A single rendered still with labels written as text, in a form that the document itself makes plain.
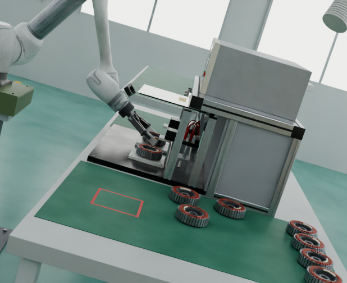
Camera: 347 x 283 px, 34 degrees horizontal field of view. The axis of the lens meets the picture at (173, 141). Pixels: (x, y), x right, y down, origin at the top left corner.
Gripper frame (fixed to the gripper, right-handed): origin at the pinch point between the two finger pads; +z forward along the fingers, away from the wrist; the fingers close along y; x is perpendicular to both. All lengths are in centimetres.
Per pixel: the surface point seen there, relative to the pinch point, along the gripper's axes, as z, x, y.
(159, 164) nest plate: 6.4, 0.9, 31.2
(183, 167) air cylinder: 14.6, 6.6, 27.9
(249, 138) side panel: 20, 36, 45
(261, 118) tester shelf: 18, 45, 46
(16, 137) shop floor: -60, -127, -199
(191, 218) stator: 19, 8, 81
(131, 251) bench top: 7, -2, 111
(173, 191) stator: 13, 5, 61
